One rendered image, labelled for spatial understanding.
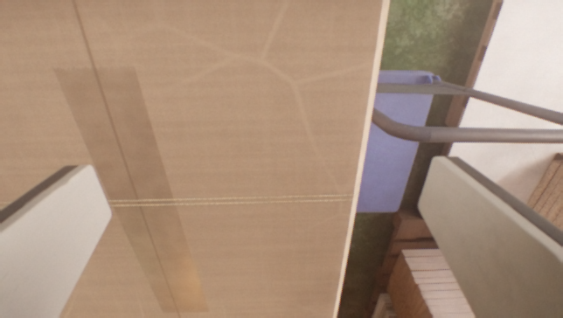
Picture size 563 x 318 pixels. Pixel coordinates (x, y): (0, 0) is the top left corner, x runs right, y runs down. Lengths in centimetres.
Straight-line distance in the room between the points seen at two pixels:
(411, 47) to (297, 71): 126
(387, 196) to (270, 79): 135
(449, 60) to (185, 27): 141
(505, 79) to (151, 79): 150
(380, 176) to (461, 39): 69
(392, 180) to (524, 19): 82
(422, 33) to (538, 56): 49
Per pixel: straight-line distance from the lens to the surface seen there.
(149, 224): 26
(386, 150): 135
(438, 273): 194
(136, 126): 21
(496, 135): 57
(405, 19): 139
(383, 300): 228
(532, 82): 167
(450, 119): 160
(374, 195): 147
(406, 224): 182
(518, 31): 153
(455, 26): 150
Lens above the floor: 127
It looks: 59 degrees down
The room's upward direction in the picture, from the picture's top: 176 degrees clockwise
